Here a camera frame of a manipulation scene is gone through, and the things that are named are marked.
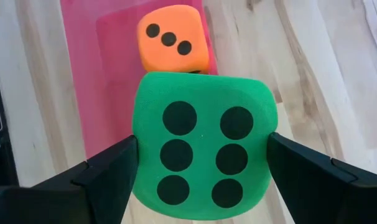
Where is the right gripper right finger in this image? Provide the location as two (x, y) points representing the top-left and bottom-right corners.
(266, 132), (358, 224)

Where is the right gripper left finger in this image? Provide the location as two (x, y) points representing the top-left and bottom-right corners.
(71, 134), (139, 224)

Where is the orange foam die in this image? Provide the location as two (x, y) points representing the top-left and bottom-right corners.
(136, 4), (210, 75)

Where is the green foam die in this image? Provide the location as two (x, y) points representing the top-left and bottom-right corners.
(131, 71), (279, 221)

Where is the pink plastic bin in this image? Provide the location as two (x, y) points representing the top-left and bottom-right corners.
(59, 0), (219, 159)

